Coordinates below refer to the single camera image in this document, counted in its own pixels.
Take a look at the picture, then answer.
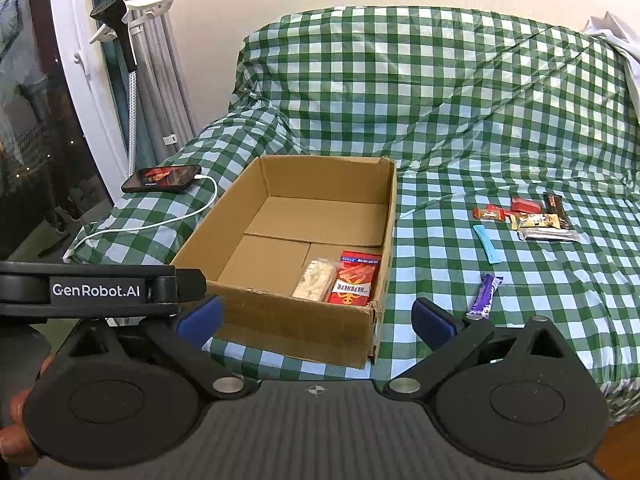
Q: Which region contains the white snack packet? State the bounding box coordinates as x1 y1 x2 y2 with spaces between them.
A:
291 257 338 302

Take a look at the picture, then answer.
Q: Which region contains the black smartphone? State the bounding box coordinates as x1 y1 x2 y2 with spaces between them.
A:
121 164 203 195

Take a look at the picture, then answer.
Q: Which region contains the white charging cable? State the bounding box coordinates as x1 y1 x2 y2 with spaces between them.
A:
62 174 219 261

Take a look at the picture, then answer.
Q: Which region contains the person's left hand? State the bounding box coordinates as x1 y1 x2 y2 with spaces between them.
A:
0 352 56 467

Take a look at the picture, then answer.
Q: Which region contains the dark brown chocolate bar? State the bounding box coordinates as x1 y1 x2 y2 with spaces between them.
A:
543 193 572 231

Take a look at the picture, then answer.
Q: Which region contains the white cloth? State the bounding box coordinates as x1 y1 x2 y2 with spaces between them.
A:
585 10 640 123

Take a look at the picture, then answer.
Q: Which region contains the silver snack packet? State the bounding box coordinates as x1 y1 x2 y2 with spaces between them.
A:
517 227 582 244

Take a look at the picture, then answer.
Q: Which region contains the red printed snack packet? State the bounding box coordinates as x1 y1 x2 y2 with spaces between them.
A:
326 251 382 307

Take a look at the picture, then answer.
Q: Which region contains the black garment steamer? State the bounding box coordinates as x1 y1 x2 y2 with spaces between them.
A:
90 0 141 176

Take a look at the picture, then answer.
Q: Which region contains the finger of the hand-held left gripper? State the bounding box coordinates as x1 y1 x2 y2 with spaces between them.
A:
154 268 207 306

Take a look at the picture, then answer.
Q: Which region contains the white plastic hanger rack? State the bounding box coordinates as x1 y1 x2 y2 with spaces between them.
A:
90 0 186 43

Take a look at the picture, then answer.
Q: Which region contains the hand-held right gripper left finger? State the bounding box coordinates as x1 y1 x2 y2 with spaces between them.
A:
65 296 261 401

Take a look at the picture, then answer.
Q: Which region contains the cream yellow snack packet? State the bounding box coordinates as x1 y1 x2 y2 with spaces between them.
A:
506 212 564 231

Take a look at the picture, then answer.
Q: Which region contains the brown cardboard box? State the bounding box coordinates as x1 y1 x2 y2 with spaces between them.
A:
170 155 398 368

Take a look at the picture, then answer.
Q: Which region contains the purple snack bar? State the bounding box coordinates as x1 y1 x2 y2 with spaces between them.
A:
466 273 504 321

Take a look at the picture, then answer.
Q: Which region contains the green checked bed sheet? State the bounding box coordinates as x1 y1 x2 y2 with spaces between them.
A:
62 5 640 426

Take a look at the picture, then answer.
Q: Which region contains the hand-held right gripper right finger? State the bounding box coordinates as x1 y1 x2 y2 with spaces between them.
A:
382 297 576 401

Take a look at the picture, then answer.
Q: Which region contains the white window frame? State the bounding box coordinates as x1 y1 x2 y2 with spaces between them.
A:
45 0 131 181

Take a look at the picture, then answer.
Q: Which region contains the light blue stick packet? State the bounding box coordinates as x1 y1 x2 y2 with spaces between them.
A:
472 224 501 265

